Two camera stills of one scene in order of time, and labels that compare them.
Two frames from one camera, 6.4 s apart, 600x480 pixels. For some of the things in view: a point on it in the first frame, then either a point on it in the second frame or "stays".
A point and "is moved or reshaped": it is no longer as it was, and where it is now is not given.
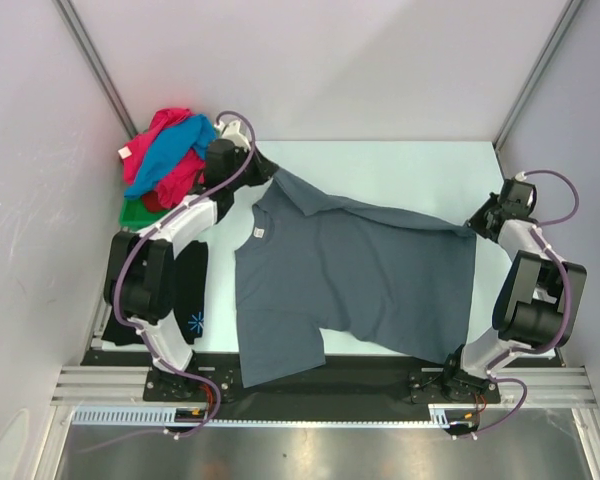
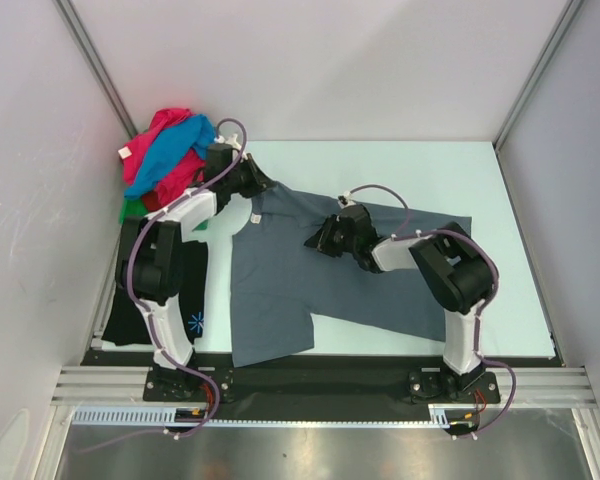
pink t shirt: (183, 179) stays
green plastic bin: (135, 214) stays
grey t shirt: (305, 262) is moved or reshaped
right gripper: (476, 222) to (321, 239)
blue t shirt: (196, 134) stays
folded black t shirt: (191, 276) stays
